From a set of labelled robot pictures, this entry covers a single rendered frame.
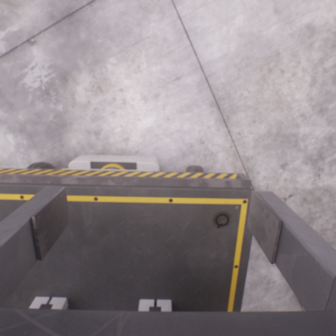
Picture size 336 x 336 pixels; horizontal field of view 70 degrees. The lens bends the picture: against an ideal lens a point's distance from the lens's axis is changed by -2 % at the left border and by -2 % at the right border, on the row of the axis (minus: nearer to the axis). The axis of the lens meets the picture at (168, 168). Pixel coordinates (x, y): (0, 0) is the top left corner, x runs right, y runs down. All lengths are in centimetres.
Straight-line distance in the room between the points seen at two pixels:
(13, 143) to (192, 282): 72
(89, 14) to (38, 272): 72
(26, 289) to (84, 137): 46
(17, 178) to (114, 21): 52
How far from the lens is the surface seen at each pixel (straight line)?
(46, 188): 17
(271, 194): 17
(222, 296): 69
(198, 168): 73
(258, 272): 112
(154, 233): 57
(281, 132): 90
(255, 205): 16
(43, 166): 81
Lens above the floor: 80
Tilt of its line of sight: 73 degrees down
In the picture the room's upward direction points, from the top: 178 degrees clockwise
